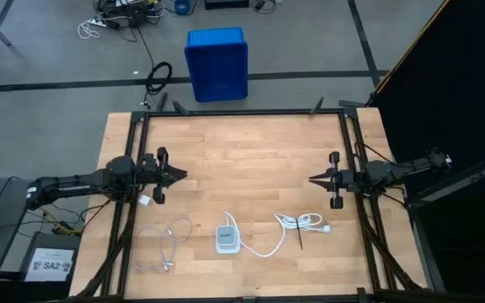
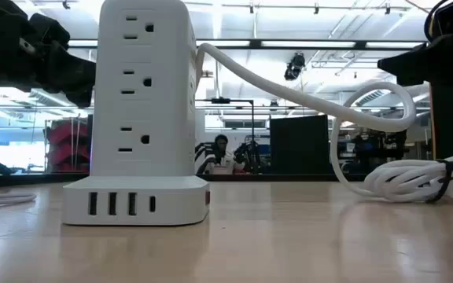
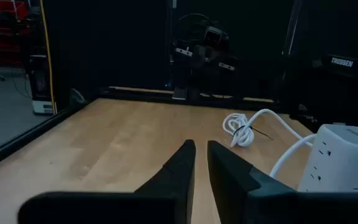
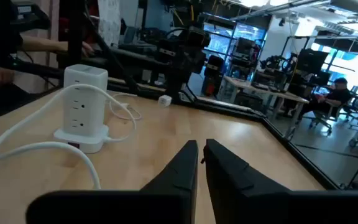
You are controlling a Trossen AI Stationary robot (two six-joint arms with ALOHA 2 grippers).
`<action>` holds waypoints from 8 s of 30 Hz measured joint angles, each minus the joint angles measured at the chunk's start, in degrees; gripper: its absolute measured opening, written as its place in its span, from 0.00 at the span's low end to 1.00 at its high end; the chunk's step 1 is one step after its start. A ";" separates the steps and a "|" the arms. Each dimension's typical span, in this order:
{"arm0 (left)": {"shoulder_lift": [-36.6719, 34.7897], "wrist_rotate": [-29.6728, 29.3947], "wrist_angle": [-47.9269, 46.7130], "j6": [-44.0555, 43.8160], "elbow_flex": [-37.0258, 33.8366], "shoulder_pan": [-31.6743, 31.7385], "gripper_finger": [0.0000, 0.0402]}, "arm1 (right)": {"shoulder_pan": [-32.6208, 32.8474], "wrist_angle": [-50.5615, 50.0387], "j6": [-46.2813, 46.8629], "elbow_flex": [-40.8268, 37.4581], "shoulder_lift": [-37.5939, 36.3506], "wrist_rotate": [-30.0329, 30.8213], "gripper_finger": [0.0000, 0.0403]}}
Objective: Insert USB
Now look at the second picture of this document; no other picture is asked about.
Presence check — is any black cable tie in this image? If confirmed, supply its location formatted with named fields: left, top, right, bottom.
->
left=425, top=159, right=453, bottom=204

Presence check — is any white power strip tower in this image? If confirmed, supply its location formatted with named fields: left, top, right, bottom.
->
left=61, top=0, right=211, bottom=227

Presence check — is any black ceiling-hung camera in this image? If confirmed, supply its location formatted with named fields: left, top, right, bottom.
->
left=284, top=53, right=306, bottom=82

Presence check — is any person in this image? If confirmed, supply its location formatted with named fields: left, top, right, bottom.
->
left=197, top=134, right=247, bottom=175

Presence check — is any red storage rack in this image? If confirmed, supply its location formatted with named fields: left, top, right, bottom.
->
left=45, top=117, right=93, bottom=174

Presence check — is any black freestanding board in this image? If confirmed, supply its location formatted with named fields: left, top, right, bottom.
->
left=269, top=114, right=330, bottom=176

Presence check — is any black background robot rig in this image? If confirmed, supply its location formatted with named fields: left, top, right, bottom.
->
left=352, top=128, right=408, bottom=174

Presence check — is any white thick power cord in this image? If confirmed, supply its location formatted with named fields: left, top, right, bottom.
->
left=193, top=42, right=453, bottom=208

